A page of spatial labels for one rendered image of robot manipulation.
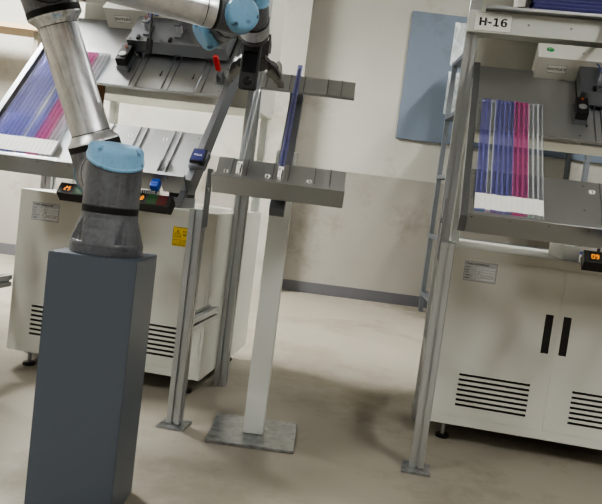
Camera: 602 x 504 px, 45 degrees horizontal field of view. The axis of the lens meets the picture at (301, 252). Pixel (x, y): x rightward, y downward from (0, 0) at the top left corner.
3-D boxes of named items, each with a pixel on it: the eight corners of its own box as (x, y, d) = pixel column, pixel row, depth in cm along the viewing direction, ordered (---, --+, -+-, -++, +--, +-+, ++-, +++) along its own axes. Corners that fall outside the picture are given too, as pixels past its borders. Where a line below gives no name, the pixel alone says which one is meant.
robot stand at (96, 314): (109, 527, 150) (137, 262, 146) (22, 515, 151) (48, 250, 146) (131, 491, 168) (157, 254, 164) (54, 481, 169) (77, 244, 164)
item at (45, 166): (187, 194, 212) (183, 177, 207) (-21, 167, 223) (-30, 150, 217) (188, 191, 213) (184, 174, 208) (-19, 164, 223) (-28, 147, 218)
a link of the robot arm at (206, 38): (199, 17, 163) (239, -7, 165) (186, 25, 173) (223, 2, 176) (218, 49, 165) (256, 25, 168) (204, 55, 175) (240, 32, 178)
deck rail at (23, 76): (-21, 167, 223) (-29, 152, 218) (-27, 166, 223) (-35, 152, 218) (71, 28, 265) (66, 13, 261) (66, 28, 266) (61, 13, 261)
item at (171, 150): (187, 185, 211) (185, 177, 209) (-22, 158, 221) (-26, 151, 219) (206, 140, 223) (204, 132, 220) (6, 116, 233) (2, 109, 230)
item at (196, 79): (222, 107, 235) (220, 94, 231) (32, 86, 246) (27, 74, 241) (248, 45, 255) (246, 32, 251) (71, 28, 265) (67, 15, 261)
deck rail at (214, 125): (194, 195, 212) (190, 180, 207) (187, 194, 212) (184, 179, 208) (253, 46, 255) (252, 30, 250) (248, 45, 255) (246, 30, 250)
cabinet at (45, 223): (196, 399, 244) (217, 214, 239) (3, 365, 255) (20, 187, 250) (243, 359, 308) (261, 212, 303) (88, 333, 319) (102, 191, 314)
